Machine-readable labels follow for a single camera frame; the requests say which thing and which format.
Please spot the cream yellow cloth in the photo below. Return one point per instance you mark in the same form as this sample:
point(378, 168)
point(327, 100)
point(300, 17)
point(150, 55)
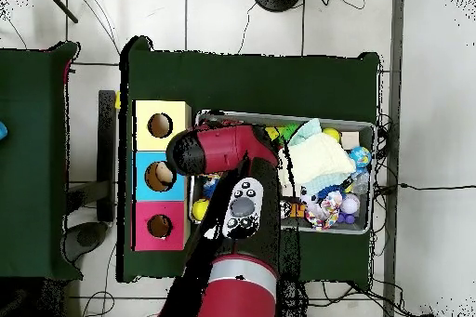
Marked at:
point(320, 157)

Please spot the polka dot colourful cloth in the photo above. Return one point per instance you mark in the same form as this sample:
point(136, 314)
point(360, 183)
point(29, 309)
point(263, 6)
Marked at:
point(323, 211)

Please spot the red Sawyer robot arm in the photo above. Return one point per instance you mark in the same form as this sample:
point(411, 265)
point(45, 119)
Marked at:
point(238, 205)

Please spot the wooden box with three holes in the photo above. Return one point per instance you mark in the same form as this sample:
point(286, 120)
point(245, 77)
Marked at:
point(149, 135)

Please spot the clear shallow mesh bin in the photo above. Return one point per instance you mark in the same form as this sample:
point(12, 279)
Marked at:
point(364, 183)

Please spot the yellow smiley ball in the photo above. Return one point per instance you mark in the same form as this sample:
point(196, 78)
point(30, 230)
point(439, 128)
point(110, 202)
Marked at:
point(199, 210)

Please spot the plain yellow ball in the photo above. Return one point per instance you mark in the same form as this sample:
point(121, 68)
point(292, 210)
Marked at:
point(332, 134)

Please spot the pale wooden block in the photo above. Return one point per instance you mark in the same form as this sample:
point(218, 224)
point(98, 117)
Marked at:
point(349, 140)

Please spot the white baseball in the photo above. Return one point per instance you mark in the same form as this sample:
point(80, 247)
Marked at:
point(349, 204)

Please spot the blue globe ball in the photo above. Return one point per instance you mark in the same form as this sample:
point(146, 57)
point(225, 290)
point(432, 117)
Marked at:
point(361, 156)

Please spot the side table with green cloth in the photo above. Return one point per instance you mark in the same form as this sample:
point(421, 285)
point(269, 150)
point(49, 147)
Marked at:
point(33, 176)

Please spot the black rod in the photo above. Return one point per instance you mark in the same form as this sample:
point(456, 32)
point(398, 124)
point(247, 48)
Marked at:
point(59, 3)

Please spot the blue round object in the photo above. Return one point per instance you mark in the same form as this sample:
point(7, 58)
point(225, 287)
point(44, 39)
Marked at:
point(2, 131)

